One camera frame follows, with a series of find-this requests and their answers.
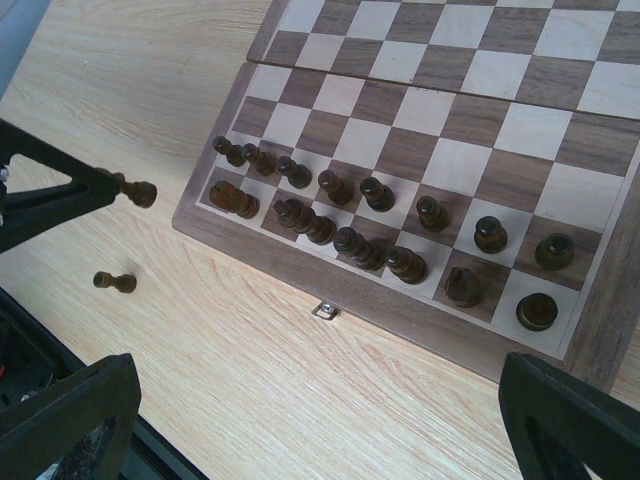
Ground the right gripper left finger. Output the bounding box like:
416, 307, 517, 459
1, 353, 141, 479

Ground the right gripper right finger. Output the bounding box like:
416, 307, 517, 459
498, 353, 639, 479

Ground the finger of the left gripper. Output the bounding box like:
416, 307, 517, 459
1, 120, 120, 252

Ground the dark piece table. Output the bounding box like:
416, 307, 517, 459
274, 198, 337, 245
516, 293, 558, 332
209, 180, 260, 219

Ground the dark piece front table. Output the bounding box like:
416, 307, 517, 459
209, 180, 260, 219
274, 198, 337, 245

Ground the wooden chess board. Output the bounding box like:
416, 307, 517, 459
172, 1, 639, 390

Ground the metal board clasp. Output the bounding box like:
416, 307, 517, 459
311, 302, 341, 321

